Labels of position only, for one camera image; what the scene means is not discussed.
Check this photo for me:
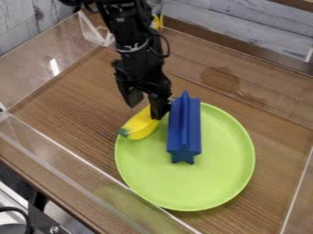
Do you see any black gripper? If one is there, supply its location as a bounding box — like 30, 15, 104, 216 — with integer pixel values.
110, 45, 172, 120

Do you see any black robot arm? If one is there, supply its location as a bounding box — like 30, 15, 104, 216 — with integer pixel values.
58, 0, 172, 120

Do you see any green round plate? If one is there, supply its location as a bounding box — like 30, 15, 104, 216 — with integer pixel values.
115, 103, 255, 211

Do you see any yellow toy banana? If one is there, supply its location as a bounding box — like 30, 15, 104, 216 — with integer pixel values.
117, 105, 160, 140

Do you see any clear acrylic corner bracket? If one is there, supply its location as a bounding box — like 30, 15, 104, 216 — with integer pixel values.
77, 11, 115, 48

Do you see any clear acrylic front wall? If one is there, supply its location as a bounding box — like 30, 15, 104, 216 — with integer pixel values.
0, 110, 201, 234

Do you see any black cable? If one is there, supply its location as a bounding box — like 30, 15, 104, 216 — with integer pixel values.
0, 207, 36, 234

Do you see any black metal table bracket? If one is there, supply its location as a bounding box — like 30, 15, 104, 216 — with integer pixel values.
28, 210, 70, 234

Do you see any yellow labelled tin can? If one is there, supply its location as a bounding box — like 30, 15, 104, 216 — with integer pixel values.
151, 7, 163, 31

